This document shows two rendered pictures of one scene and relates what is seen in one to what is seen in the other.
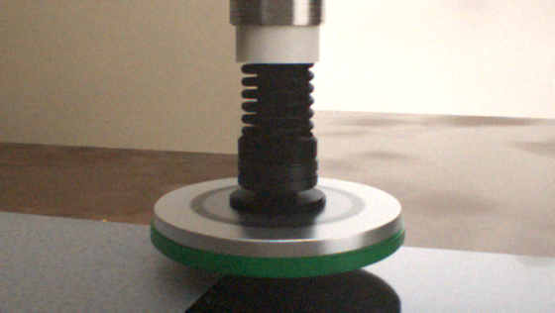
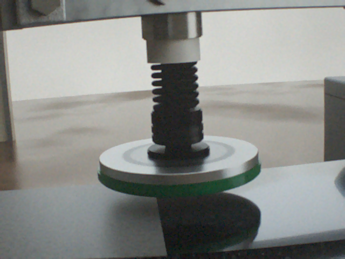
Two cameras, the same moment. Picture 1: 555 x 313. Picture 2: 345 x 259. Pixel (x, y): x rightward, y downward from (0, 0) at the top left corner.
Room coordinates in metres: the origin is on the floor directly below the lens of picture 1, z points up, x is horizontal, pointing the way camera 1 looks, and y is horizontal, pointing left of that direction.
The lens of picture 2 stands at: (-0.10, 0.27, 1.04)
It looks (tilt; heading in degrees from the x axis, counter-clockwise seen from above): 11 degrees down; 338
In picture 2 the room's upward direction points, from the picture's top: 3 degrees counter-clockwise
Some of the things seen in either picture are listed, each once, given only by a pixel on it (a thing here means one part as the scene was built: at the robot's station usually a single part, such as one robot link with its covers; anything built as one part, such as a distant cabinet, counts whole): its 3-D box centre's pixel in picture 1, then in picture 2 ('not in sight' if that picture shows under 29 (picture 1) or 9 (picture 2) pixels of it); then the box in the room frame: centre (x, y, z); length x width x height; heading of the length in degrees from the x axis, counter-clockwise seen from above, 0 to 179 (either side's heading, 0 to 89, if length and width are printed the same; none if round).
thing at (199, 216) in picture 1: (277, 208); (178, 156); (0.53, 0.00, 0.87); 0.21 x 0.21 x 0.01
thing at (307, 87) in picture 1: (277, 90); (174, 79); (0.53, 0.00, 0.98); 0.06 x 0.06 x 0.09
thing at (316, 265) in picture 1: (277, 213); (179, 159); (0.53, 0.00, 0.87); 0.22 x 0.22 x 0.04
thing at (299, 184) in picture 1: (277, 177); (177, 136); (0.53, 0.00, 0.90); 0.07 x 0.07 x 0.01
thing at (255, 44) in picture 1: (277, 41); (173, 48); (0.53, 0.00, 1.02); 0.07 x 0.07 x 0.04
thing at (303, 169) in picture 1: (277, 163); (177, 127); (0.53, 0.00, 0.91); 0.07 x 0.07 x 0.01
